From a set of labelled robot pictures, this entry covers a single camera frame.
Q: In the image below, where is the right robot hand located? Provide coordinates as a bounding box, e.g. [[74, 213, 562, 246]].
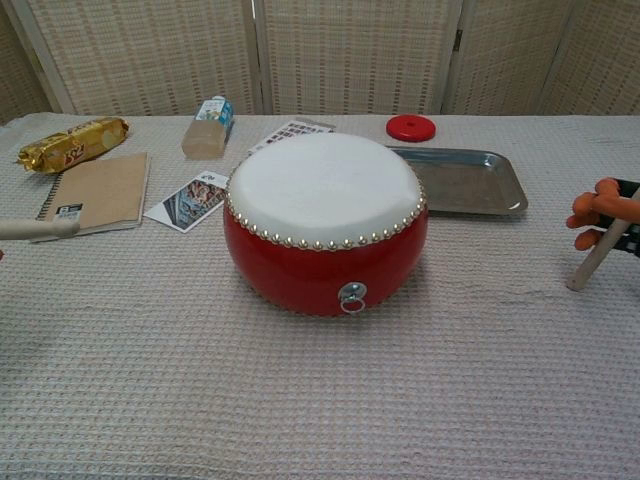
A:
[[566, 177, 640, 261]]

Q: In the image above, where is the wooden drumstick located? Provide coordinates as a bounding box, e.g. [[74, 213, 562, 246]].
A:
[[0, 218, 81, 242], [567, 187, 640, 291]]

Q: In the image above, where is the rectangular metal tray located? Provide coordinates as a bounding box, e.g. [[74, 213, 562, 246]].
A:
[[384, 146, 529, 218]]

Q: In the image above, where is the red drum with white skin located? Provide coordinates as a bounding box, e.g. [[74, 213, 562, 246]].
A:
[[223, 133, 429, 319]]

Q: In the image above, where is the brown spiral notebook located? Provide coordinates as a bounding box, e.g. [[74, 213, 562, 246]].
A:
[[27, 151, 151, 244]]

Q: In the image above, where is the gold snack packet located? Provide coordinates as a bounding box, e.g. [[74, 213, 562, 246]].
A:
[[17, 116, 131, 174]]

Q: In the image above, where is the red plastic disc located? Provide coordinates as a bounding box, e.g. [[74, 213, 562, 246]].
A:
[[385, 114, 437, 144]]

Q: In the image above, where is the white photo card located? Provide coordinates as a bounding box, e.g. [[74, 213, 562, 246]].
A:
[[143, 169, 232, 235]]

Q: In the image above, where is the clear drink bottle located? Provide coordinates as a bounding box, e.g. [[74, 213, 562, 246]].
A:
[[181, 96, 236, 161]]

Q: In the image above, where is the woven folding screen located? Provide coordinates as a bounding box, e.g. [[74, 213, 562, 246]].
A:
[[0, 0, 640, 126]]

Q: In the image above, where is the beige woven tablecloth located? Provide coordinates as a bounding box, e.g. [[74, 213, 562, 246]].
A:
[[0, 112, 640, 480]]

